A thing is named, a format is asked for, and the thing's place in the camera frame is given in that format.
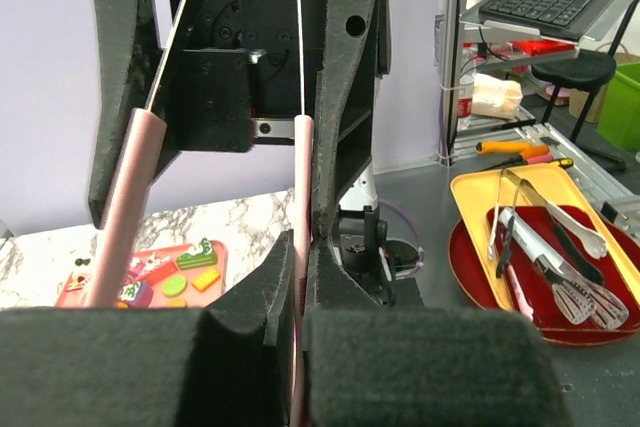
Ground toy green cake slice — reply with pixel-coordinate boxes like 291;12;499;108
176;238;218;270

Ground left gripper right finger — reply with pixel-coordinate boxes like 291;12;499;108
300;240;572;426

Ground metal tongs on tray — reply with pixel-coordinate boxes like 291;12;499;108
487;168;608;265

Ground yellow rectangular tray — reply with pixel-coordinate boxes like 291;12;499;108
449;162;640;312

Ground toy green macaron lower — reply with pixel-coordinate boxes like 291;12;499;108
161;274;188;298

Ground green storage bin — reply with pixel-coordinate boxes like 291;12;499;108
597;62;640;150

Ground slotted spatula tongs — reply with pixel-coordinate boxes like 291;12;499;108
497;207;630;331

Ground pink-handled metal tongs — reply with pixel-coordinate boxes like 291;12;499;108
85;0;313;426

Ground toy orange round cookie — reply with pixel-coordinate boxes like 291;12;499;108
165;298;188;308

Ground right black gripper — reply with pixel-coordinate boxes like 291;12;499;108
88;0;390;237

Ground toy strawberry cake slice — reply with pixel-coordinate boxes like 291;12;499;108
129;254;178;285

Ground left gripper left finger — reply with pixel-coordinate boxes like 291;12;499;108
1;231;293;426

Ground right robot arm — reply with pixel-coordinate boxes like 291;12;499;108
86;0;402;307

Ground pink serving tray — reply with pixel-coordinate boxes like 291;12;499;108
54;239;229;309

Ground toy yellow cracker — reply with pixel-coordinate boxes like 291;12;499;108
191;268;221;293

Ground black round stool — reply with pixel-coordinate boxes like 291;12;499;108
531;50;627;173

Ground orange utility knife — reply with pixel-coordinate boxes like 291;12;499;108
475;141;550;158

